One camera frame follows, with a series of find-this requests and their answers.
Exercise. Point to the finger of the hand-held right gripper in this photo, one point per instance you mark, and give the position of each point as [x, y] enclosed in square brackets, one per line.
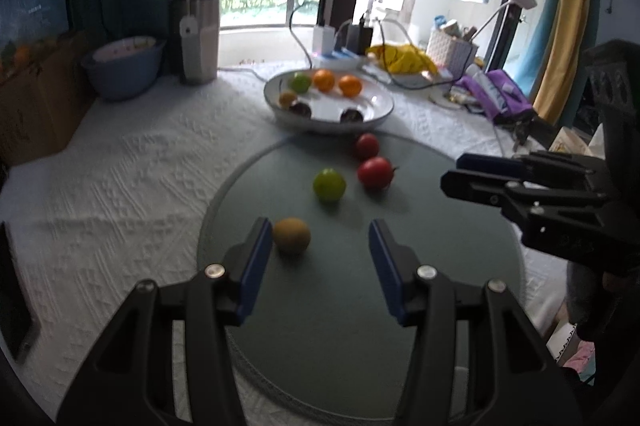
[480, 162]
[475, 187]

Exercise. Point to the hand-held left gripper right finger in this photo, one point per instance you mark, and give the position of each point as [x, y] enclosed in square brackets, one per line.
[387, 271]

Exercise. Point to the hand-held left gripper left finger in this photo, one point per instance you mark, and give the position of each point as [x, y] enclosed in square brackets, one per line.
[252, 271]

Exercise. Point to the brown kiwi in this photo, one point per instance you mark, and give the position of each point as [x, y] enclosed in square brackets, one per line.
[287, 98]
[291, 236]

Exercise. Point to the large red tomato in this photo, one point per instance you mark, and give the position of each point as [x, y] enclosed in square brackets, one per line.
[375, 173]

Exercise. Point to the green round fruit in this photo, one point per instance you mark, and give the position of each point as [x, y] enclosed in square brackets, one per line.
[329, 185]
[300, 81]

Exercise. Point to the small red tomato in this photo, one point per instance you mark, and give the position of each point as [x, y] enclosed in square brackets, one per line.
[366, 145]

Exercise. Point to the dark purple round fruit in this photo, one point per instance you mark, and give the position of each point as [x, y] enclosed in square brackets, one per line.
[300, 109]
[351, 114]

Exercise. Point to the orange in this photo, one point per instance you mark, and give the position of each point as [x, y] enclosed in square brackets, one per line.
[324, 80]
[350, 85]

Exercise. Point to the white plate with dark rim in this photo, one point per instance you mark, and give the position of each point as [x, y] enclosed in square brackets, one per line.
[325, 110]

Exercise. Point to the black car key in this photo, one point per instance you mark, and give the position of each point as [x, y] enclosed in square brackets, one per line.
[521, 134]

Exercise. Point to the pale crumpled plastic bag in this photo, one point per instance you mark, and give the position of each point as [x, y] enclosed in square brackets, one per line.
[570, 140]

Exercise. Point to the purple cloth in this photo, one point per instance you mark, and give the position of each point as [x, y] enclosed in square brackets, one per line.
[510, 103]

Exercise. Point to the white tube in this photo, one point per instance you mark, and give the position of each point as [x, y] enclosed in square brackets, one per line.
[482, 83]

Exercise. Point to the grey round placemat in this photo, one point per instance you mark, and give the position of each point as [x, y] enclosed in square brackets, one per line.
[320, 346]

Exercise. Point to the white perforated basket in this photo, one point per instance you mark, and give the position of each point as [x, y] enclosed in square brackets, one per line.
[450, 48]

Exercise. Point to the wide yellow curtain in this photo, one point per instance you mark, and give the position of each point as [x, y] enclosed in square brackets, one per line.
[570, 5]

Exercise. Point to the yellow cloth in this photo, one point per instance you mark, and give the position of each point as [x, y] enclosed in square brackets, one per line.
[405, 58]

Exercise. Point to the white textured tablecloth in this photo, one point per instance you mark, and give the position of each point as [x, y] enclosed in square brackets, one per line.
[125, 165]

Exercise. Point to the white power strip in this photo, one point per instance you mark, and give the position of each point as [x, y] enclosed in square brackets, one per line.
[345, 58]

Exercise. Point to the black charger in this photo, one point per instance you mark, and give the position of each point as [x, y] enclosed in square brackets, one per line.
[359, 36]

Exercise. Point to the white charger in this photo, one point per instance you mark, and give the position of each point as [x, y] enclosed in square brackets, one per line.
[325, 39]

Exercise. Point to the steel tumbler with black lid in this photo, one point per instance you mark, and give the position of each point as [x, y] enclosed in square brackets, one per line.
[207, 45]

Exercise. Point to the blue bowl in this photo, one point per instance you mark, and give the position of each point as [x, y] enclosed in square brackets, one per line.
[122, 70]

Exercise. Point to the brown cardboard box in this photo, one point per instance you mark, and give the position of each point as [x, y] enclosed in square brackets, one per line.
[40, 100]

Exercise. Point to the tablet screen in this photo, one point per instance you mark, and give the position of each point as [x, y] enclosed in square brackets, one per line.
[40, 5]

